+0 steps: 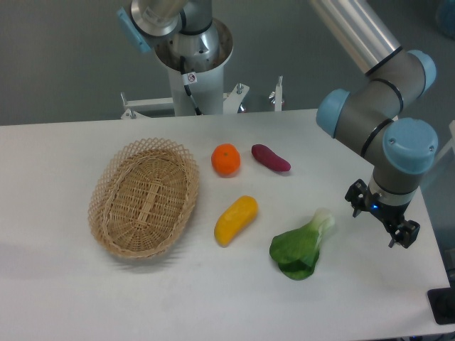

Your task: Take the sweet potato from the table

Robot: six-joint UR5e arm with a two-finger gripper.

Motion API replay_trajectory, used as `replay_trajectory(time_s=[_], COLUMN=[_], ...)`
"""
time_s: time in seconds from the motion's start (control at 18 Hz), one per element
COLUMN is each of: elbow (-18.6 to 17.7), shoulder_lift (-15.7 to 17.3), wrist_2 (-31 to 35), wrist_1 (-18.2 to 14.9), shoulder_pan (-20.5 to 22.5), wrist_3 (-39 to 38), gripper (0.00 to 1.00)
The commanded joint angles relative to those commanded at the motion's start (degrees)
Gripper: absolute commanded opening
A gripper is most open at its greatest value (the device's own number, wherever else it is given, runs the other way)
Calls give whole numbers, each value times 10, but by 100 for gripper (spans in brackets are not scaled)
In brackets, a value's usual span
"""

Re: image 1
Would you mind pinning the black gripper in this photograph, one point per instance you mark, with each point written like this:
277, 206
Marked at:
389, 209

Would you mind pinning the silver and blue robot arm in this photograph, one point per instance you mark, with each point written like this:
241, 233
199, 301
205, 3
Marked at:
367, 122

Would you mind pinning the purple sweet potato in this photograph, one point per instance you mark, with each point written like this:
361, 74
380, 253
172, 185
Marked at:
265, 156

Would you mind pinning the green bok choy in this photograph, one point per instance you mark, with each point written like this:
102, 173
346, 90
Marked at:
297, 251

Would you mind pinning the black device at table edge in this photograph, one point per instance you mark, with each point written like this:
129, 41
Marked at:
441, 301

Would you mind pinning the yellow mango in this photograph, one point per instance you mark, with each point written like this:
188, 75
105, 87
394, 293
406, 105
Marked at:
237, 217

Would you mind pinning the orange mandarin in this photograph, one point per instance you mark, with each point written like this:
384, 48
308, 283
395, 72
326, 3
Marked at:
225, 160

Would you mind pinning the woven wicker basket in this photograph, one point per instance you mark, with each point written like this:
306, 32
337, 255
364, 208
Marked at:
144, 198

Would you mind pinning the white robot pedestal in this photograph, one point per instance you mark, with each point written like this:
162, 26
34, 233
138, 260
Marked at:
195, 66

